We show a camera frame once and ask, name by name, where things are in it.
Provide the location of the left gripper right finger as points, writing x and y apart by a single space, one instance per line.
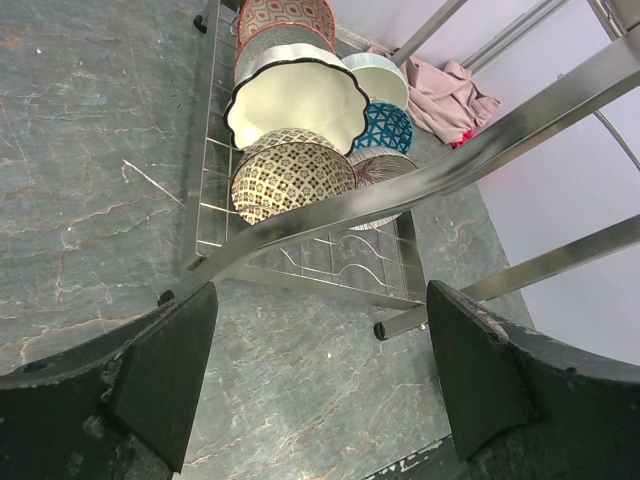
522 405

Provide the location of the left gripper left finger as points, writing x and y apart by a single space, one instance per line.
119 406

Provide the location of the brown cross patterned bowl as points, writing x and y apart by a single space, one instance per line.
287 169

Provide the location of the blue triangle patterned bowl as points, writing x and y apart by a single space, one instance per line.
388 126

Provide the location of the plain white bowl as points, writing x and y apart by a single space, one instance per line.
379 77

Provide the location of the white scalloped bowl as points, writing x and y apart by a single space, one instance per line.
297 86

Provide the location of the red patterned bowl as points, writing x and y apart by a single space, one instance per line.
256 15

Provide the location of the magenta cloth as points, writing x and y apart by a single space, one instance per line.
465 138

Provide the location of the dusty pink cloth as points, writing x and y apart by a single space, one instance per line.
446 102

